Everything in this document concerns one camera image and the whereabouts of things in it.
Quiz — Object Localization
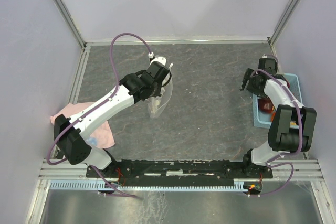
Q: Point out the light blue plastic basket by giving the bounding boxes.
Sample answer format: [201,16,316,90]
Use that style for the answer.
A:
[252,73,303,129]

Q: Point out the pink cloth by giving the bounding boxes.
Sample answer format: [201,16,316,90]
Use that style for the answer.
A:
[50,102,115,149]

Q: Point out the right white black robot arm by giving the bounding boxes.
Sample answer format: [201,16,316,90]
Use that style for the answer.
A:
[240,55,317,177]

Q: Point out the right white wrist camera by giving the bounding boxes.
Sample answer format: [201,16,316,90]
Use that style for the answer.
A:
[258,55,278,74]

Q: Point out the clear polka dot zip bag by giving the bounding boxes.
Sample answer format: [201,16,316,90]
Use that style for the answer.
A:
[148,74,173,119]

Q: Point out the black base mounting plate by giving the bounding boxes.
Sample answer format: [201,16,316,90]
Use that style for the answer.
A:
[99,159,273,186]

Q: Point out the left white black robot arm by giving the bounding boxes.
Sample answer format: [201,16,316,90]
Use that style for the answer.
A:
[54,56,171,177]

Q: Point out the orange round fruit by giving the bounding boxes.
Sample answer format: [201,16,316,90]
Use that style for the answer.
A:
[270,111,276,122]

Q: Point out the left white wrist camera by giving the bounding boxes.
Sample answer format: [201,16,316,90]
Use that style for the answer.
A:
[148,52,167,67]

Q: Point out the light blue cable duct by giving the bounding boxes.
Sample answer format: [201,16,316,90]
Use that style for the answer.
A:
[49,179,247,192]

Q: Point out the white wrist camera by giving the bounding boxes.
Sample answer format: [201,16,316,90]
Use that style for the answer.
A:
[258,55,278,74]
[148,52,167,67]

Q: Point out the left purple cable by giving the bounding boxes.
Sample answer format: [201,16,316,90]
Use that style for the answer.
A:
[46,33,154,166]

